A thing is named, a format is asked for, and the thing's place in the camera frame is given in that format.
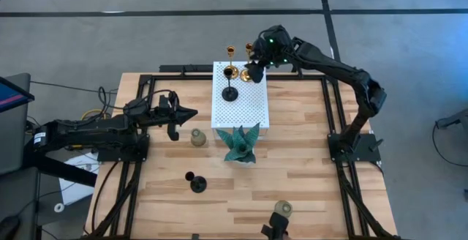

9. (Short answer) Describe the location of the thin black floor cable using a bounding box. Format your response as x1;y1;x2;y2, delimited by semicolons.
31;80;120;94

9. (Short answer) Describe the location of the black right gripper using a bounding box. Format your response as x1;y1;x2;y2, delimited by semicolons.
249;25;293;84

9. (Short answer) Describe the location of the black stand beam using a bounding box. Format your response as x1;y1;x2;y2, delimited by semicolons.
21;148;98;188

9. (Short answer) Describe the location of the white perforated metal stand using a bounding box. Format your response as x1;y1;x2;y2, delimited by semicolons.
211;61;271;138

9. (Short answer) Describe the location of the black metal candlestick holder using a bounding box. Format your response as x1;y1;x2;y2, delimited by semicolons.
221;67;239;102
184;171;208;194

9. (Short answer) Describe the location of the black looped floor cable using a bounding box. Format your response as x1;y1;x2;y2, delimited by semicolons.
431;117;468;168

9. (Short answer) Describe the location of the black computer mouse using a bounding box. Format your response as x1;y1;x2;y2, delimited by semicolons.
0;214;21;240

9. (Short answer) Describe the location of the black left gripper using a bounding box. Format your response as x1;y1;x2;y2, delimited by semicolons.
148;91;199;142

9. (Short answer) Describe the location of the black bulky object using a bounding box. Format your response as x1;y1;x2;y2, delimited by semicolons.
260;211;290;240

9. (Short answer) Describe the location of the gold metal candlestick holder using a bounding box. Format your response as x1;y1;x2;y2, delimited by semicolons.
239;42;254;83
225;45;241;80

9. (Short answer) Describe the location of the yellow cable bundle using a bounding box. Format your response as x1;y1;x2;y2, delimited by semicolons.
69;108;107;150

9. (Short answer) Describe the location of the white paper box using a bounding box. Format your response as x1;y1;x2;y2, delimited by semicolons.
58;151;100;206

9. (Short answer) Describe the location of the green glass candle holder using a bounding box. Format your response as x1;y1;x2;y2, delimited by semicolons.
273;200;293;219
189;128;208;148

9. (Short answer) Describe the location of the tablet with blue screen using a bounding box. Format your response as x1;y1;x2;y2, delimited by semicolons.
0;75;36;113

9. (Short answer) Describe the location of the black aluminium table frame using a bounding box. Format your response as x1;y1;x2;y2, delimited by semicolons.
82;64;403;240

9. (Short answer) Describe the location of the green spiky artificial plant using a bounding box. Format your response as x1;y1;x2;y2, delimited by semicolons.
215;121;261;164

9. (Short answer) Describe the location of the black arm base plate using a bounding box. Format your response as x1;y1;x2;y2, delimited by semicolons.
327;132;382;163
97;135;151;162

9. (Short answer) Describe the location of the grey box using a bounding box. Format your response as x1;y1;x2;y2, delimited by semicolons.
434;108;468;130

